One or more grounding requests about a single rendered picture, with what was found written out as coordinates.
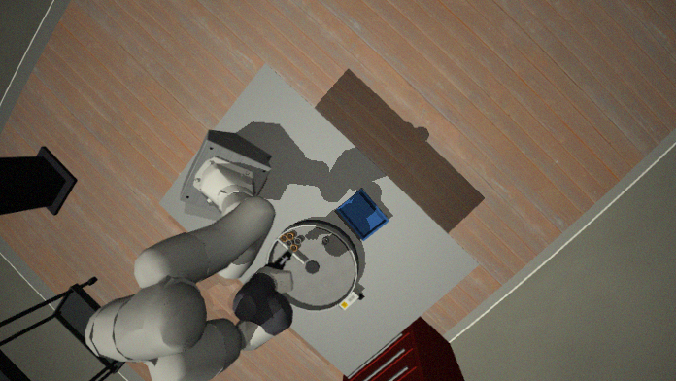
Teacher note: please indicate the blue square tray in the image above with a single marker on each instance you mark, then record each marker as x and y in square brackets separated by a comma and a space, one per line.
[362, 214]

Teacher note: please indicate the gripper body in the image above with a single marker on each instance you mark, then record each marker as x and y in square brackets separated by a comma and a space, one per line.
[275, 265]

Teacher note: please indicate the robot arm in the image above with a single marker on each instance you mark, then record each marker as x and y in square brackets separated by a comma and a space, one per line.
[168, 315]

